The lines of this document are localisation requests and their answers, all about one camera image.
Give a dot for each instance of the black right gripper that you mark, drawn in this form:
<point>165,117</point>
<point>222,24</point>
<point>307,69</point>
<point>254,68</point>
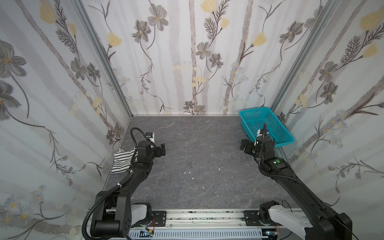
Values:
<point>245,145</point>

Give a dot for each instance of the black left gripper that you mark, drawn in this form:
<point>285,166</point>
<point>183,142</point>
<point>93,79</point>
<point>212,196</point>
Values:
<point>160,150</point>

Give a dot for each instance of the teal plastic basket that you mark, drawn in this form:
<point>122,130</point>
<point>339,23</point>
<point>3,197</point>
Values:
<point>254,119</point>

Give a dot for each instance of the black white striped tank top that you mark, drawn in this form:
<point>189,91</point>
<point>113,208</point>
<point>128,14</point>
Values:
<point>122,160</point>

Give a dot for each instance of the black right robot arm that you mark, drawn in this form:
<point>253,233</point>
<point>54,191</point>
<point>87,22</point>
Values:
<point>320,220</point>

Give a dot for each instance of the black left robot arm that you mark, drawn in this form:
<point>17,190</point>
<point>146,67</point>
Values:
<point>112,216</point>

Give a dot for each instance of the green circuit board left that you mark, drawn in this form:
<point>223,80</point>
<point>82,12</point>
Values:
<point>146,233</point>

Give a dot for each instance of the green circuit board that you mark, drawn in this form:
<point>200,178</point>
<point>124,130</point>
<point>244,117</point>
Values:
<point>271,235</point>
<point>146,233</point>

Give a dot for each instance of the green circuit board right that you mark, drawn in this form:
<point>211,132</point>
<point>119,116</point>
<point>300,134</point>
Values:
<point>271,235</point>

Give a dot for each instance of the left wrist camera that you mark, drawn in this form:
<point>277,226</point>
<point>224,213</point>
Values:
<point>150,136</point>

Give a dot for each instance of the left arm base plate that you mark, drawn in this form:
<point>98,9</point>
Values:
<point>155,218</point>

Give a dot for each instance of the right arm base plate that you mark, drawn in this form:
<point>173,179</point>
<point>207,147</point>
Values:
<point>255,218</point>

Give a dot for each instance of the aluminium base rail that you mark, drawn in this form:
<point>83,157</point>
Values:
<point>204,219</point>

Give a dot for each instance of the aluminium corner post right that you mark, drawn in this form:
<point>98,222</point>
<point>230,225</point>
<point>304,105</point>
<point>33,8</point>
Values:
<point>324,16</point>

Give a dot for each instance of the aluminium corner post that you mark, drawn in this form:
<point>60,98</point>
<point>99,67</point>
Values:
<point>324,16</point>
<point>101,53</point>

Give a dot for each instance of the white slotted cable duct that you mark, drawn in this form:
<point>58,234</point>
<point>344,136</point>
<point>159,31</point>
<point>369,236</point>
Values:
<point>201,234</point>

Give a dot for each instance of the aluminium corner post left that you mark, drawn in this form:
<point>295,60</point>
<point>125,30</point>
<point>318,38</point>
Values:
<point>101,53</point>

